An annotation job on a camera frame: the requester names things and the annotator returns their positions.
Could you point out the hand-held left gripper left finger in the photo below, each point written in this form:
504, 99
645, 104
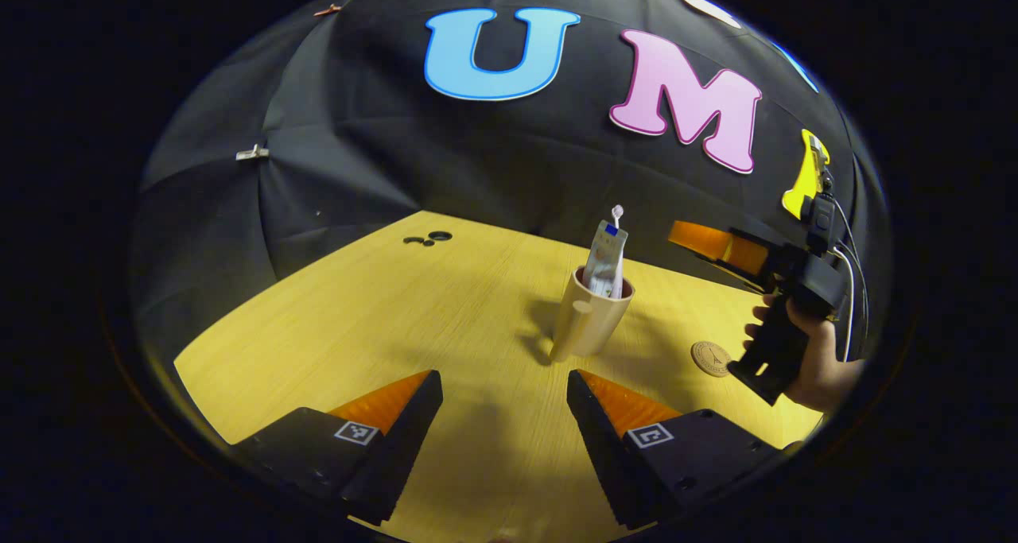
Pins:
390, 455

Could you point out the wooden desktop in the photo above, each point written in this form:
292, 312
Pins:
358, 328

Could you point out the metal clip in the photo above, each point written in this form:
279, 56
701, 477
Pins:
251, 153

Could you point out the round brown coaster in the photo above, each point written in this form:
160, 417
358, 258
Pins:
710, 358

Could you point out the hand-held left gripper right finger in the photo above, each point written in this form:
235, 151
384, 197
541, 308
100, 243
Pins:
604, 455

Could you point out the red clip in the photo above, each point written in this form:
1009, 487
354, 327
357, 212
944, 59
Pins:
327, 9

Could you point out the black backdrop cloth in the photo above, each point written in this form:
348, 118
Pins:
382, 153

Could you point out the beige cup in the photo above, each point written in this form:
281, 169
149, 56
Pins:
584, 328

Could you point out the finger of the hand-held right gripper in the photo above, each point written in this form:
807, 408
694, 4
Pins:
716, 245

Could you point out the white toothpaste tube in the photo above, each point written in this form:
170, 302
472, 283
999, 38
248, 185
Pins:
606, 257

